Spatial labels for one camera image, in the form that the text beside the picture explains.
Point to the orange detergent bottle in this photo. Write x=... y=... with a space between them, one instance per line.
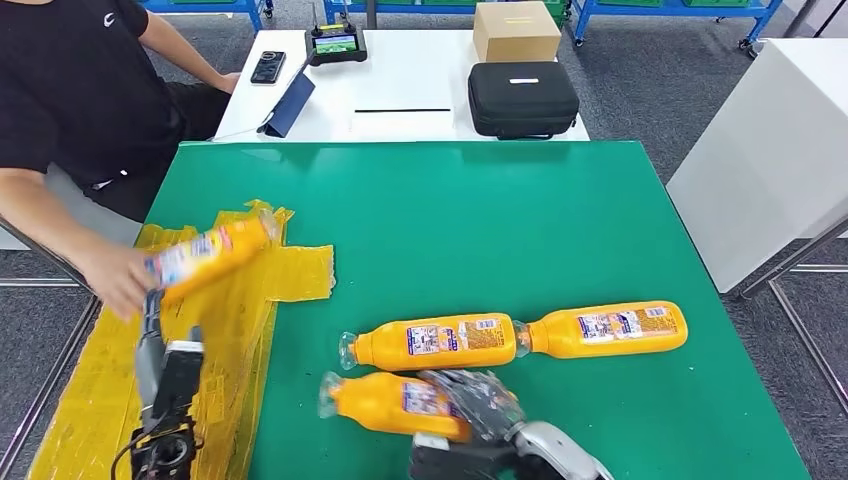
x=205 y=255
x=430 y=341
x=371 y=404
x=609 y=329

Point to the brown cardboard box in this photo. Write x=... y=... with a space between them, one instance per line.
x=517 y=33

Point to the yellow plastic sheet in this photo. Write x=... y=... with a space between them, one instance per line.
x=86 y=397

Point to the white desk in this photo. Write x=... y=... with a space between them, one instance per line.
x=404 y=73

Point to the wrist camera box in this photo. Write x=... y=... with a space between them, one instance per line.
x=180 y=378
x=450 y=460

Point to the black smartphone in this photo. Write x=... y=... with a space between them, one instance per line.
x=268 y=67

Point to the white side table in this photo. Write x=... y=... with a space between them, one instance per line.
x=748 y=166
x=99 y=218

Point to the person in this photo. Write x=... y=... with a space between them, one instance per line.
x=73 y=86

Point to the black remote controller with screen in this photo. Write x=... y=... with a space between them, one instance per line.
x=336 y=45

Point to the black carrying case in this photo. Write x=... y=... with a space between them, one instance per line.
x=523 y=102

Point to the green plastic crate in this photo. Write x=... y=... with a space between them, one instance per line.
x=556 y=6

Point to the metal table frame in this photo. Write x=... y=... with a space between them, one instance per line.
x=805 y=344
x=46 y=384

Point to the blue tablet cover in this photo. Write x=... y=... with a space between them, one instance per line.
x=288 y=106

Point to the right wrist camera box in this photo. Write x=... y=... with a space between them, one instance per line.
x=450 y=460

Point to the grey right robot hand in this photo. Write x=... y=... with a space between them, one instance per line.
x=487 y=407

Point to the blue metal rack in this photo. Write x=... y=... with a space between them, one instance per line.
x=411 y=3
x=662 y=6
x=199 y=5

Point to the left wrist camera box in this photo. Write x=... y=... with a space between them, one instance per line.
x=180 y=378

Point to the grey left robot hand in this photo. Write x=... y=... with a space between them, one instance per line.
x=149 y=358

